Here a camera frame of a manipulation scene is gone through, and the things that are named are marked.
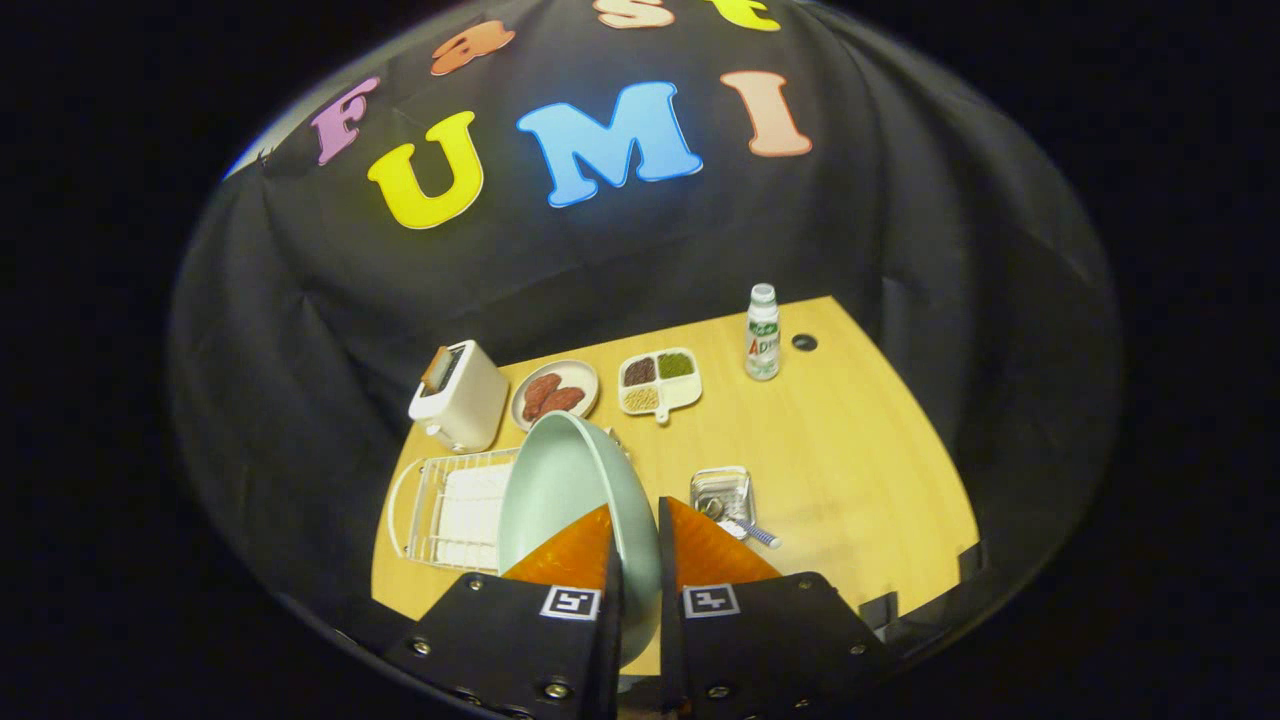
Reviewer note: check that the pile of yellow beans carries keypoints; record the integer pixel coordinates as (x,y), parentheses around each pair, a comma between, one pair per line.
(641,399)

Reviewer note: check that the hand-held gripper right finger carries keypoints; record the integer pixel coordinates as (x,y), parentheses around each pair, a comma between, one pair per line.
(665,600)

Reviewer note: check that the small metal basket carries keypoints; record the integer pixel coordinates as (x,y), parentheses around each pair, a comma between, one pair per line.
(722,485)

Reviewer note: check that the white divided dish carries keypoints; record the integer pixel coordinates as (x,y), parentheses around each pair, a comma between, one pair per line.
(680,392)

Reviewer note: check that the black backdrop cloth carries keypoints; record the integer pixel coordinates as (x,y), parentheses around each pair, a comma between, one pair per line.
(300,300)

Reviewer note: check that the pile of dark beans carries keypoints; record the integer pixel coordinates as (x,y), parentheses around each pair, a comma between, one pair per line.
(640,371)

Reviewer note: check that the white toaster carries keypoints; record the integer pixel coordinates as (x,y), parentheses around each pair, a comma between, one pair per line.
(470,400)

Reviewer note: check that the toast slice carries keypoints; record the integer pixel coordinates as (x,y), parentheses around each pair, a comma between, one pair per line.
(436,370)

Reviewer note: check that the light green plate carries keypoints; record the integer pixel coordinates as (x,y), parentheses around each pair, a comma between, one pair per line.
(560,480)

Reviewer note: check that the white drink bottle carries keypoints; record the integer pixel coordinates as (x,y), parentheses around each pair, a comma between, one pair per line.
(762,340)

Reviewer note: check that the beige round plate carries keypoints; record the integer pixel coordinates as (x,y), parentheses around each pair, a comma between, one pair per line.
(575,375)

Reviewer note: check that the pile of green beans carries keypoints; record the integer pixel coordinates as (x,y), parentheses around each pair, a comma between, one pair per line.
(675,365)

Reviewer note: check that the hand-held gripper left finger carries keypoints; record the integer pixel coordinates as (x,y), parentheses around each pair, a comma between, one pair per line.
(500,640)

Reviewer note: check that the red-brown sausage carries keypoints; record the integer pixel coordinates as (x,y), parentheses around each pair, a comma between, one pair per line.
(540,392)
(565,400)

